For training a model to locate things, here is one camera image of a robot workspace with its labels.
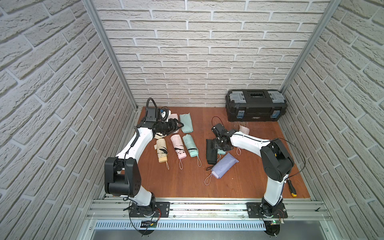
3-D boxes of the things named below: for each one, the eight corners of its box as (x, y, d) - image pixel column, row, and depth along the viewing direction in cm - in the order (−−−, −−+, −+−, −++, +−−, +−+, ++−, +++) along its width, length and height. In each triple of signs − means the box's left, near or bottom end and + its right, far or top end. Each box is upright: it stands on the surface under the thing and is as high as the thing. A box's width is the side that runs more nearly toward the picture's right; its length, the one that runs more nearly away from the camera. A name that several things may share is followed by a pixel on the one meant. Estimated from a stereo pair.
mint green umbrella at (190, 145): (191, 158, 93) (191, 156, 90) (182, 138, 102) (181, 135, 100) (199, 155, 94) (199, 152, 92) (190, 135, 104) (189, 133, 101)
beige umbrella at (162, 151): (159, 171, 87) (158, 169, 85) (153, 143, 100) (152, 140, 97) (171, 167, 89) (171, 165, 86) (164, 139, 102) (163, 137, 99)
